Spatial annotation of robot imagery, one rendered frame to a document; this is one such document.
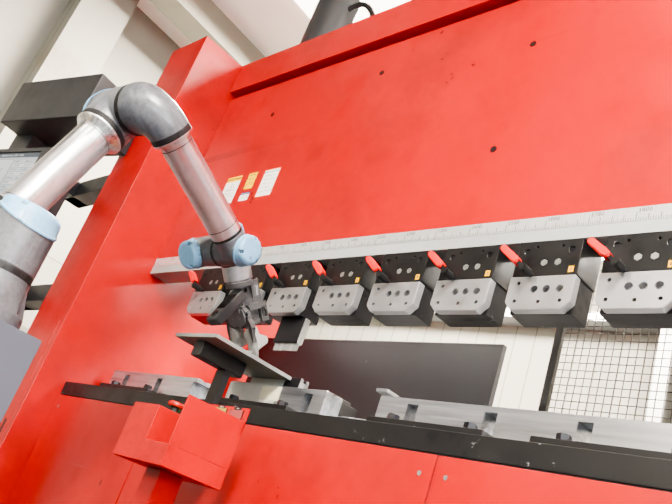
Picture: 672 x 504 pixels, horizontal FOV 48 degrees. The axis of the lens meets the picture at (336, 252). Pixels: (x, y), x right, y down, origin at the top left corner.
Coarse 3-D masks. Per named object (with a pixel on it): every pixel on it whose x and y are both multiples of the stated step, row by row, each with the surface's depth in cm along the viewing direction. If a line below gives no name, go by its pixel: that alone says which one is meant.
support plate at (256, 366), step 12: (180, 336) 193; (192, 336) 189; (204, 336) 186; (216, 336) 182; (228, 348) 188; (240, 348) 187; (240, 360) 196; (252, 360) 191; (252, 372) 203; (264, 372) 199; (276, 372) 194
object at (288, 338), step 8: (288, 320) 212; (296, 320) 210; (304, 320) 208; (280, 328) 213; (288, 328) 211; (296, 328) 208; (304, 328) 207; (280, 336) 211; (288, 336) 209; (296, 336) 206; (304, 336) 207; (280, 344) 211; (288, 344) 208; (296, 344) 206
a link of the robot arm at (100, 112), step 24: (96, 96) 172; (96, 120) 165; (120, 120) 165; (72, 144) 162; (96, 144) 165; (120, 144) 169; (48, 168) 157; (72, 168) 160; (24, 192) 153; (48, 192) 156
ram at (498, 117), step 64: (576, 0) 196; (640, 0) 180; (384, 64) 242; (448, 64) 219; (512, 64) 200; (576, 64) 183; (640, 64) 170; (256, 128) 279; (320, 128) 249; (384, 128) 224; (448, 128) 204; (512, 128) 187; (576, 128) 173; (640, 128) 160; (320, 192) 229; (384, 192) 208; (448, 192) 190; (512, 192) 176; (576, 192) 163; (640, 192) 152; (320, 256) 213
